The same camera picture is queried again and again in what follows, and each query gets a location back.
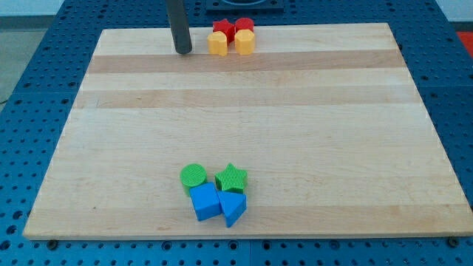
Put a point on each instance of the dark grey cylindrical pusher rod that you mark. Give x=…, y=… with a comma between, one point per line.
x=179, y=26

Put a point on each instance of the red star block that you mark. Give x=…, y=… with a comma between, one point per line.
x=226, y=27

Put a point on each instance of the green star block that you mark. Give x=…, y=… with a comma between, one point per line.
x=232, y=179

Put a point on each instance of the yellow hexagon block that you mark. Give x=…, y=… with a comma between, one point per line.
x=245, y=42

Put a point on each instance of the blue cube block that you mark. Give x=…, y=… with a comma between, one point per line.
x=205, y=201

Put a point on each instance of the blue triangle block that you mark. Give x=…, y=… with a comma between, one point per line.
x=233, y=205

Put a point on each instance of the green cylinder block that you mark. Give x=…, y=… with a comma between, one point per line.
x=192, y=176

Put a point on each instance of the yellow heart block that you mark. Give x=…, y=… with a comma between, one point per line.
x=217, y=43

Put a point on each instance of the wooden board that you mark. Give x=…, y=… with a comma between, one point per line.
x=326, y=119

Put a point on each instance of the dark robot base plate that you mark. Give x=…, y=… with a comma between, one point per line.
x=243, y=5

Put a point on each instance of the red cylinder block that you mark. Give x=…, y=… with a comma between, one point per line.
x=244, y=23

